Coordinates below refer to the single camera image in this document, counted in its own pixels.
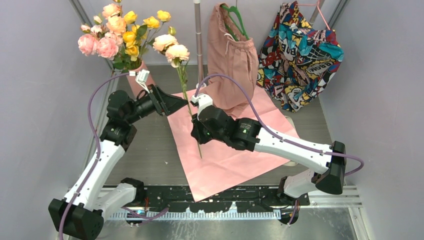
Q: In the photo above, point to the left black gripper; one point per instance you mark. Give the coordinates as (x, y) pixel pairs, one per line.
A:
(164, 103)

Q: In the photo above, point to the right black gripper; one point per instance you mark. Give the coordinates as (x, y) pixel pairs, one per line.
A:
(196, 132)

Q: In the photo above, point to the pink wrapping paper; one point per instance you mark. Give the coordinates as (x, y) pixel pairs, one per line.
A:
(222, 167)

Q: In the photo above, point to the cream peach rose stem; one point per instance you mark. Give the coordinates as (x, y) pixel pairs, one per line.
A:
(177, 56)

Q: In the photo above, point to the yellow rose stem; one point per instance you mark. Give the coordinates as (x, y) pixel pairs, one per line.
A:
(139, 37)

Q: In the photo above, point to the pink rose stem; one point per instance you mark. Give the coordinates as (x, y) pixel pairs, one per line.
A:
(98, 40)

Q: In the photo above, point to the cream ribbon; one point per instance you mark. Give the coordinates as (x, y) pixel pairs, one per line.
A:
(290, 130)

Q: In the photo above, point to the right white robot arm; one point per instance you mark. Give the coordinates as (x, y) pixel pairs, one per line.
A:
(326, 163)

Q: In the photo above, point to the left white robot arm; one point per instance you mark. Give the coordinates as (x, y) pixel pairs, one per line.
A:
(81, 213)

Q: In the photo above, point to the pink shorts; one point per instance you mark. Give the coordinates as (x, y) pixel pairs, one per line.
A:
(232, 63)

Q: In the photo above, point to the metal stand pole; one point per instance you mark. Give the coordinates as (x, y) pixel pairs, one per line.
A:
(199, 45)

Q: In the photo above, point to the colourful comic print garment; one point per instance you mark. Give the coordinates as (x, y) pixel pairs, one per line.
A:
(296, 62)

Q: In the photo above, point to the green clothes hanger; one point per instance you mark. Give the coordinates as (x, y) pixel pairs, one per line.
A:
(235, 16)

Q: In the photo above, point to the grey metal rack pole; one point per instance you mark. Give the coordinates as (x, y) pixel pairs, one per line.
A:
(317, 13)

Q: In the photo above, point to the pink clothes hanger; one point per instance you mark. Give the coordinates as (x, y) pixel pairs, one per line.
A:
(313, 5)

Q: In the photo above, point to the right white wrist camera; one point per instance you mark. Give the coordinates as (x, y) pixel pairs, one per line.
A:
(201, 101)

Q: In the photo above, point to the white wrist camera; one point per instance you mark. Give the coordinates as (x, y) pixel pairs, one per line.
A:
(201, 101)
(141, 78)

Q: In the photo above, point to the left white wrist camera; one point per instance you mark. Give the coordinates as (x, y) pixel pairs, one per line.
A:
(141, 78)

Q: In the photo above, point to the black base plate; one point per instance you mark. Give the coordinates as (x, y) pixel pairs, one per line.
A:
(179, 199)

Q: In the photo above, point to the aluminium rail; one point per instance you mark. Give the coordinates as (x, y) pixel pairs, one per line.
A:
(232, 214)

